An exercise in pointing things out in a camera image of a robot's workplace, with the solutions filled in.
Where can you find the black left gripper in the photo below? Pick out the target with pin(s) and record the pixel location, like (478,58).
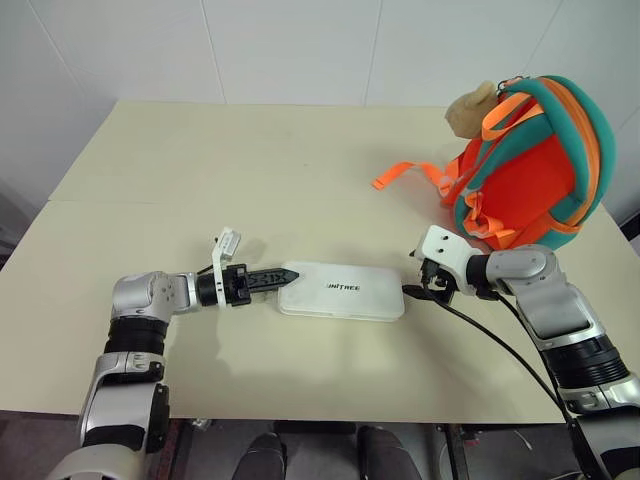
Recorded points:
(236,287)

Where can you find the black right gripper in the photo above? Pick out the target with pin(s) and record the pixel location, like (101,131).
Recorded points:
(433,274)

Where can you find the white rectangular box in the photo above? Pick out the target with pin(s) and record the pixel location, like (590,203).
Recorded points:
(342,292)

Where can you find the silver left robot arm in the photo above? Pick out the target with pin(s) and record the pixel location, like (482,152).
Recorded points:
(135,300)

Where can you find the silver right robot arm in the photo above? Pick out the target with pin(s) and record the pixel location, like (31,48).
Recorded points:
(555,310)

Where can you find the orange and teal backpack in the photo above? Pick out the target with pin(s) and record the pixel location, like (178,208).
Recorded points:
(530,175)

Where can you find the dark rounded shape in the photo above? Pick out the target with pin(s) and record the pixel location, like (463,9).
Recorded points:
(261,457)

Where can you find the tan plush toy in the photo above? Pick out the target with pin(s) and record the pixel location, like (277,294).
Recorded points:
(467,112)

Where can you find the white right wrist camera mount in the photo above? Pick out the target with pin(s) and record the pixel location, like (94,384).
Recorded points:
(446,248)

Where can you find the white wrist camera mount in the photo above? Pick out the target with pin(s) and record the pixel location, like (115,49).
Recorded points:
(226,243)
(446,248)

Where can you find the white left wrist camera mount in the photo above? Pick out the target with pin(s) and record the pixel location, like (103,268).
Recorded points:
(226,243)

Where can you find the small silver metal bracket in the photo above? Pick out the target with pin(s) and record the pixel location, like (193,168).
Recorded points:
(202,424)

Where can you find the black metal frame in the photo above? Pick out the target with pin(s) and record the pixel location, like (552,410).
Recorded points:
(462,450)

